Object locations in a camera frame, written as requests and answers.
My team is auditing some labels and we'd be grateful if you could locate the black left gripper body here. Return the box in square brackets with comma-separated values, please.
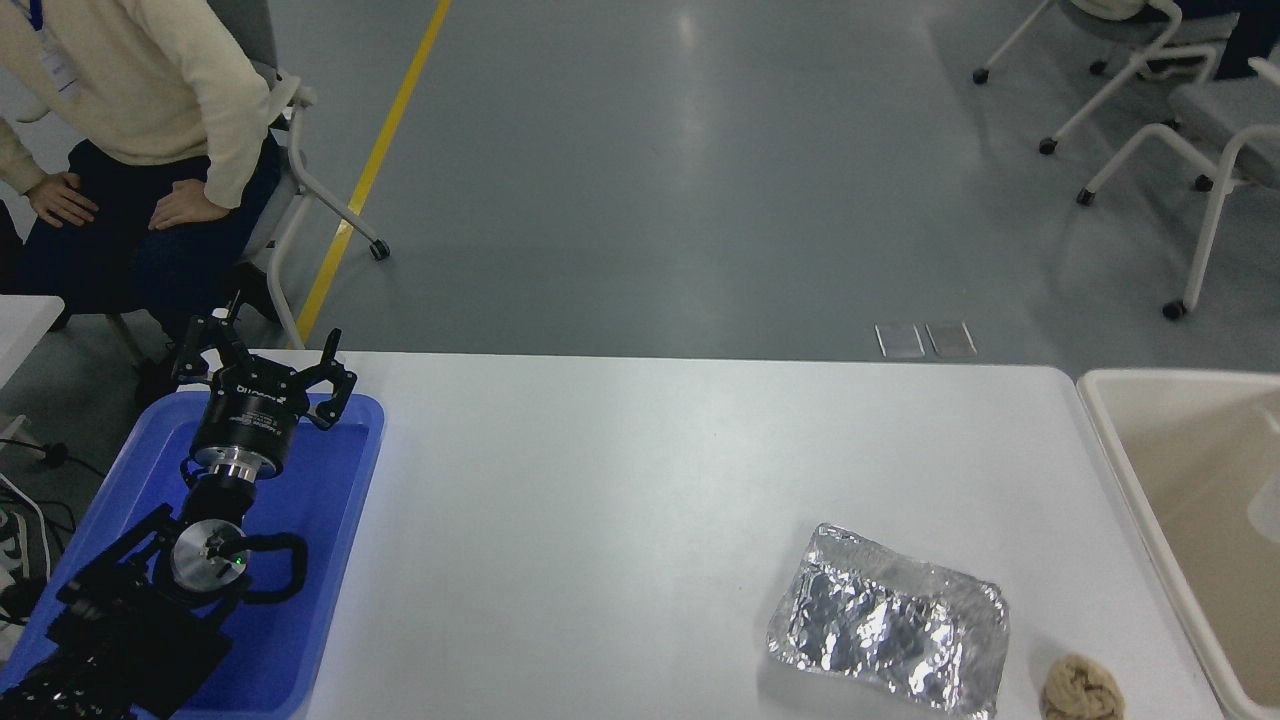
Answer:
[189, 370, 305, 469]

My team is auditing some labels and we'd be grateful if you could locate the person's left hand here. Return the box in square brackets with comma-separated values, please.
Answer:
[148, 178, 233, 231]

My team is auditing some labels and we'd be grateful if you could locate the person's right hand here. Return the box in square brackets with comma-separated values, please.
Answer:
[24, 172, 101, 229]

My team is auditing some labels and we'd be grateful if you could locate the blue plastic tray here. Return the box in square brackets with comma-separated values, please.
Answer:
[0, 392, 386, 720]

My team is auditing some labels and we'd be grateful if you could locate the small white table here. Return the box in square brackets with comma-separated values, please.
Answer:
[0, 296, 65, 391]

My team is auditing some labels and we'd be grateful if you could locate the white grey office chair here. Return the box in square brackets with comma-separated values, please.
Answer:
[972, 0, 1241, 156]
[1076, 55, 1280, 321]
[105, 0, 391, 373]

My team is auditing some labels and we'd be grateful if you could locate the crumpled silver foil tray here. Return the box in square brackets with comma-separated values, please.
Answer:
[766, 520, 1011, 719]

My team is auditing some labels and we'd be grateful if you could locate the crumpled tan paper ball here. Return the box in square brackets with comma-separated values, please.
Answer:
[1040, 654, 1126, 720]

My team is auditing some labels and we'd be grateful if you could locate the large pale bin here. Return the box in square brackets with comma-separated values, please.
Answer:
[1076, 367, 1280, 720]

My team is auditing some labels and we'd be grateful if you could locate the black cable with plug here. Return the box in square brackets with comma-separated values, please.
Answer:
[0, 438, 106, 481]

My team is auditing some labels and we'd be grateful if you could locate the white cable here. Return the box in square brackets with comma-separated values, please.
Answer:
[0, 478, 53, 586]

